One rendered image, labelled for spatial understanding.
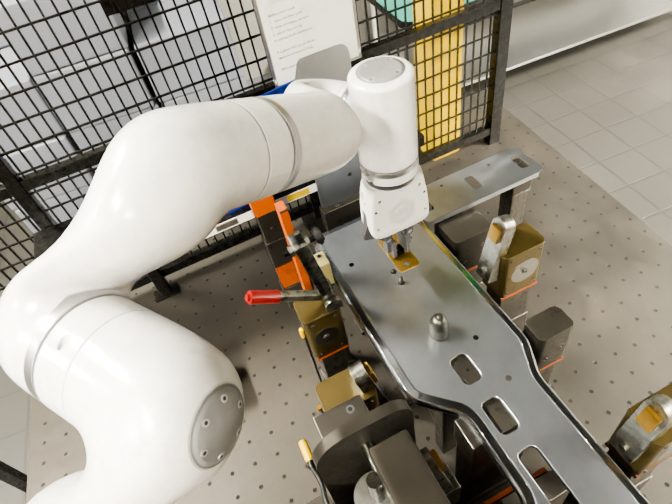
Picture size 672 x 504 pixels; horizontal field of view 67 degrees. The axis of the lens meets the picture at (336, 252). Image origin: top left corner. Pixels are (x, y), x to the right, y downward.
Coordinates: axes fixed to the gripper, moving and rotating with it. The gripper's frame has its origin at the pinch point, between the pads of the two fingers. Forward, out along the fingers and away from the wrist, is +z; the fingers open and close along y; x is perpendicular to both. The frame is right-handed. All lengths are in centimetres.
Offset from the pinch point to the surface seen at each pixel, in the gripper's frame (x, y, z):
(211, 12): 170, 7, 19
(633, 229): 4, 69, 41
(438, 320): -13.3, -0.3, 6.5
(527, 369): -25.3, 8.1, 11.2
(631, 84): 124, 214, 112
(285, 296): -0.8, -20.9, -0.3
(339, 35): 54, 16, -10
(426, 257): 2.6, 7.1, 11.2
